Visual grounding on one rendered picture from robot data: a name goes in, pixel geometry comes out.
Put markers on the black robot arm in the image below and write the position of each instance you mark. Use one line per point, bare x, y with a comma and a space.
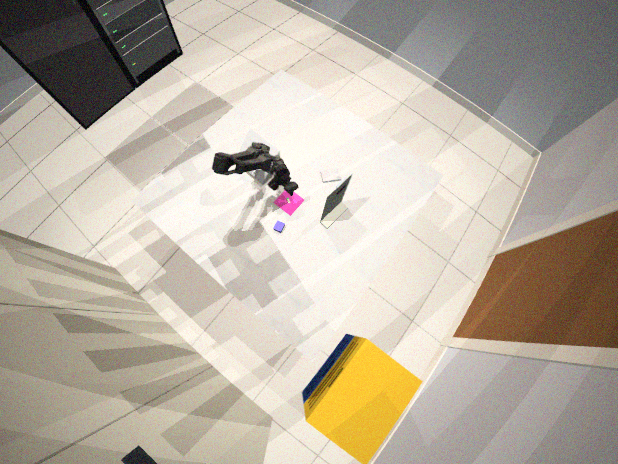
255, 157

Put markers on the pink square zone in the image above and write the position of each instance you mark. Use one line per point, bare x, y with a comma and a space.
295, 202

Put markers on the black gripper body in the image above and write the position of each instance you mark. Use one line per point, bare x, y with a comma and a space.
289, 187

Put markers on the purple cube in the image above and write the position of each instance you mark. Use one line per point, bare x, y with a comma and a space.
279, 226

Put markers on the grey panel with socket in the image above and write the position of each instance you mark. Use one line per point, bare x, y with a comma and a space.
334, 207

